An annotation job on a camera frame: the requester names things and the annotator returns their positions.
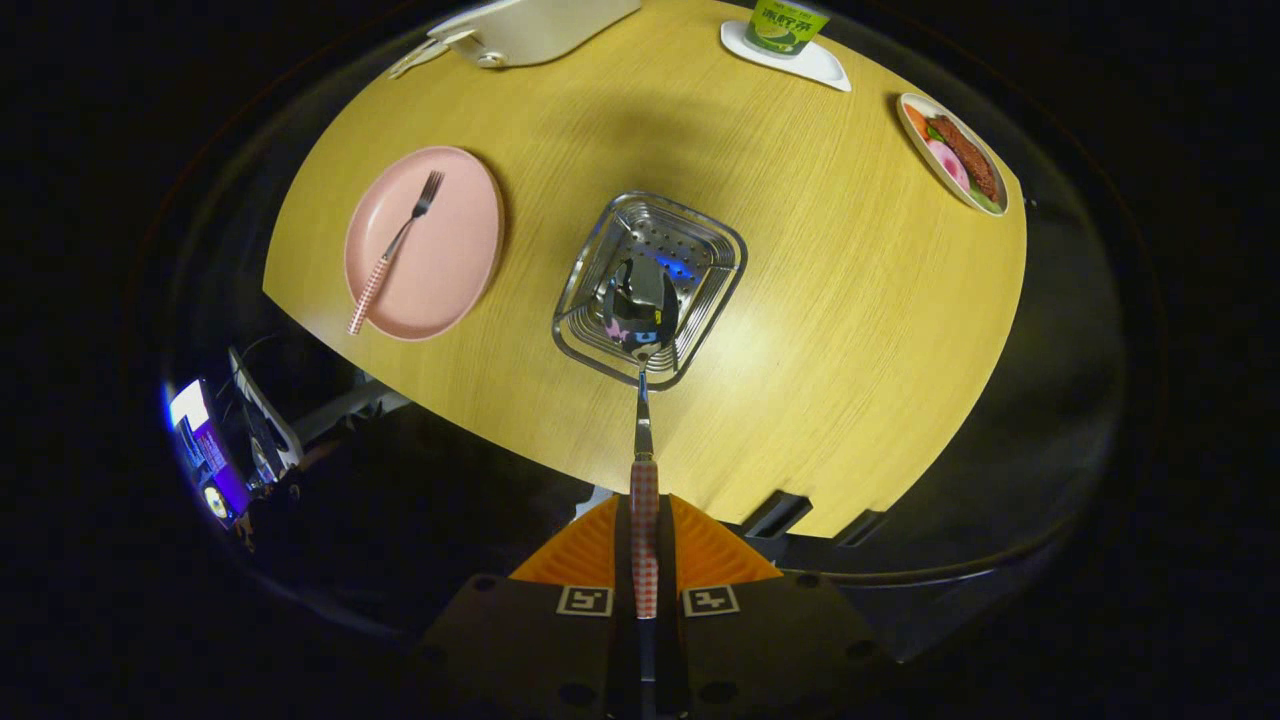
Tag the white toaster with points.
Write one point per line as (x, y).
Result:
(540, 30)

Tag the metal drain basket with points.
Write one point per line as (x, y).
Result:
(690, 240)

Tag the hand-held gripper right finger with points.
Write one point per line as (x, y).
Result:
(666, 560)

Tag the black table bracket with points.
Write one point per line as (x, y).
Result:
(860, 527)
(775, 515)

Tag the white divided sauce dish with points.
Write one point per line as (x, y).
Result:
(412, 60)

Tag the pink plate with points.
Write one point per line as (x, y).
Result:
(450, 250)

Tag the plate of food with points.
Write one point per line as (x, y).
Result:
(960, 150)

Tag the lit computer screen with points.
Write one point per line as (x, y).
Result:
(210, 450)

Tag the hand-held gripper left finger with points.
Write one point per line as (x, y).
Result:
(622, 560)

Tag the green label drink bottle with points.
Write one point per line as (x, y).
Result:
(785, 25)

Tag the white coaster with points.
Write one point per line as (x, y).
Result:
(815, 68)

